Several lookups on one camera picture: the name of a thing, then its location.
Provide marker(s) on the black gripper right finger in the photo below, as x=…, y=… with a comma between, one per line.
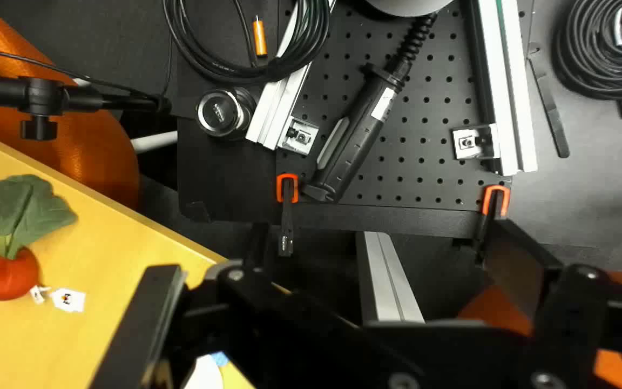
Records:
x=524, y=272

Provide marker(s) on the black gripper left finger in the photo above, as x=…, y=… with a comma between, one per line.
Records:
x=257, y=250

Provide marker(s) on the orange black clamp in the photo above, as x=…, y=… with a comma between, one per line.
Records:
x=285, y=195
x=495, y=203

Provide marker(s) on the aluminium extrusion bar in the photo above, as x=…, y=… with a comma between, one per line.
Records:
x=509, y=88
x=390, y=282
x=279, y=108

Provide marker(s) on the round metal knob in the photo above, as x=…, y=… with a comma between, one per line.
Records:
x=224, y=112

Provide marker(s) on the black flat strip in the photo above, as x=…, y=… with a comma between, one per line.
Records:
x=550, y=116

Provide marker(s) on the black perforated board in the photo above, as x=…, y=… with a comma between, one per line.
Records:
x=426, y=144

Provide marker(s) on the red radish plush toy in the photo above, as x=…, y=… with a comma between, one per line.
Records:
x=6, y=272

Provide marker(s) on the black camera tripod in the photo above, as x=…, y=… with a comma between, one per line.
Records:
x=37, y=94

